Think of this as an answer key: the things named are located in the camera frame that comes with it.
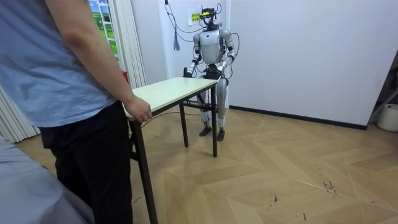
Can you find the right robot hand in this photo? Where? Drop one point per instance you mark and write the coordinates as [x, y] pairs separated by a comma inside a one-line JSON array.
[[187, 74]]

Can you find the white table with black legs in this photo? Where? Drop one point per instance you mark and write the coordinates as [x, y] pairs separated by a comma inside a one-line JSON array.
[[174, 90]]

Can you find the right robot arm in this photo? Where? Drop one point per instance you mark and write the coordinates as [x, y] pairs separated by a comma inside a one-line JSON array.
[[196, 46]]

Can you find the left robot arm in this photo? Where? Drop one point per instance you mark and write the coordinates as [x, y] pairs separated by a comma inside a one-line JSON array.
[[229, 43]]

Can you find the red box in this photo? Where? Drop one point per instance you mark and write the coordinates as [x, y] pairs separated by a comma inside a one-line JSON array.
[[125, 76]]

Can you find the robot body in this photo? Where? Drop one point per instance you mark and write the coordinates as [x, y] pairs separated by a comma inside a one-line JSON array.
[[211, 46]]

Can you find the robot legs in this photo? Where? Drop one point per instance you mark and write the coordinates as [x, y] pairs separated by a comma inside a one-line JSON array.
[[221, 99]]

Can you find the white pleated curtain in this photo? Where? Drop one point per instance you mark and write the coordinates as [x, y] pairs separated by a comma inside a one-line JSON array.
[[130, 43], [15, 121]]

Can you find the white round bin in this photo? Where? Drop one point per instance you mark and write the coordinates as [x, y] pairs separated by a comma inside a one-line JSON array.
[[388, 118]]

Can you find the yellow and white wall sign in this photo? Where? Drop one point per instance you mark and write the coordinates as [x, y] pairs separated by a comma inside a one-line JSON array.
[[195, 17]]

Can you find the window landscape wall poster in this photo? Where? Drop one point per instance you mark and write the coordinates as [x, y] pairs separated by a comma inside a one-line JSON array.
[[104, 25]]

